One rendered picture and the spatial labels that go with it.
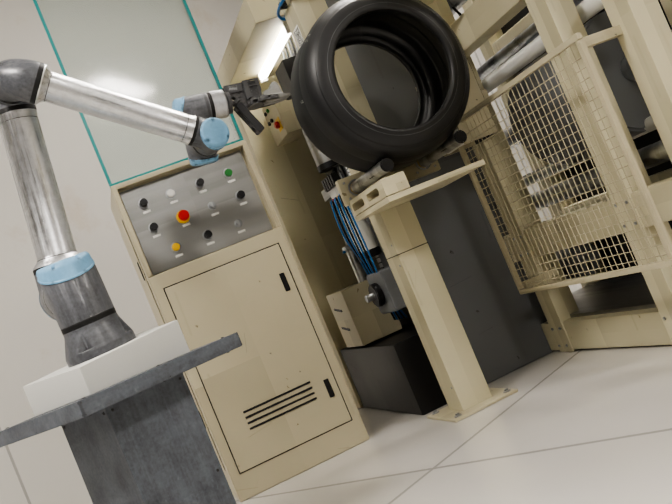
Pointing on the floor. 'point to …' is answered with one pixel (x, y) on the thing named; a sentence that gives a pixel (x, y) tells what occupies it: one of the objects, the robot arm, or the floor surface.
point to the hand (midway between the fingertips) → (287, 97)
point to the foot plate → (472, 406)
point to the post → (410, 255)
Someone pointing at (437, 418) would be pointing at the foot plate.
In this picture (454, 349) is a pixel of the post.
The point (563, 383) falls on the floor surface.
